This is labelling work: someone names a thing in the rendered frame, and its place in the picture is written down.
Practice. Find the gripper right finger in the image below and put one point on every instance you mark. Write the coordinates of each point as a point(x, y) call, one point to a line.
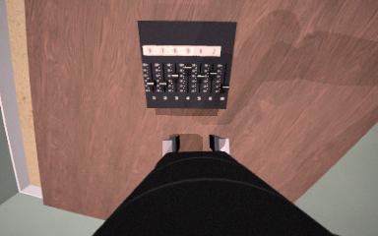
point(218, 143)

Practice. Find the black lighting desk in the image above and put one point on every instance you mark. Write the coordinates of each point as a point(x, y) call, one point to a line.
point(179, 60)

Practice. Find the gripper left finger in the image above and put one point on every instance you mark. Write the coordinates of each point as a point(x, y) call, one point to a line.
point(170, 145)

